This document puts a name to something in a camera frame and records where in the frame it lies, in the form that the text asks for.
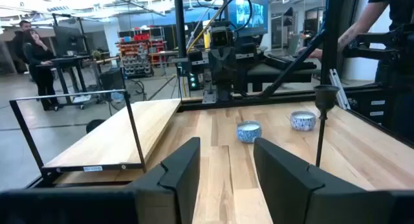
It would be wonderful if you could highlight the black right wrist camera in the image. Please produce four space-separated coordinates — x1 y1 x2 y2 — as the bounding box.
210 25 234 49

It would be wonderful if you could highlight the large blue display screen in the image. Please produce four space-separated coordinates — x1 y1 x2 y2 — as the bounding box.
226 0 269 37

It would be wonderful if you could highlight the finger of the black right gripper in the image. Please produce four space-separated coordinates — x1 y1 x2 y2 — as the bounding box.
223 49 238 85
208 49 224 85

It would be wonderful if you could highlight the black trash bin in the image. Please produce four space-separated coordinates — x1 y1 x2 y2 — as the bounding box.
98 67 125 92

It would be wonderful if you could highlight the black drawer cabinet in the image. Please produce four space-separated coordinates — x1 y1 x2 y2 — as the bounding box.
344 86 394 126

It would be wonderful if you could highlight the black standing desk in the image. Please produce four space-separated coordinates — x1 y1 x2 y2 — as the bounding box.
35 54 121 106

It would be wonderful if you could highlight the black desk monitor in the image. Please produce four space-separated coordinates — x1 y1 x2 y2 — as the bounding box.
52 25 87 56

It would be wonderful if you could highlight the silver aluminium extrusion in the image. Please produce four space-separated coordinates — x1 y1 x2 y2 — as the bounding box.
329 68 352 111

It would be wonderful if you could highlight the black metal candlestick holder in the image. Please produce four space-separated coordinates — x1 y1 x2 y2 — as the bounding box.
313 84 340 168

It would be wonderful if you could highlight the storage rack with red bins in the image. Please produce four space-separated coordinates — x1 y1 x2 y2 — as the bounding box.
116 27 168 78

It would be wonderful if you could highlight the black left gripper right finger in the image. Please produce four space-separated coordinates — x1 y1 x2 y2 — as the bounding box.
254 137 369 224

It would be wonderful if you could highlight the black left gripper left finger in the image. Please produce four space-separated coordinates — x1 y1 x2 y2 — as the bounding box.
126 137 201 224

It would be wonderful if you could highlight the person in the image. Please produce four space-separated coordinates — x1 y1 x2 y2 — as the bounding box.
11 19 33 74
299 0 414 144
21 28 61 112

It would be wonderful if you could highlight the black round stool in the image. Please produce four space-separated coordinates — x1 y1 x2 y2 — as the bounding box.
85 118 107 134

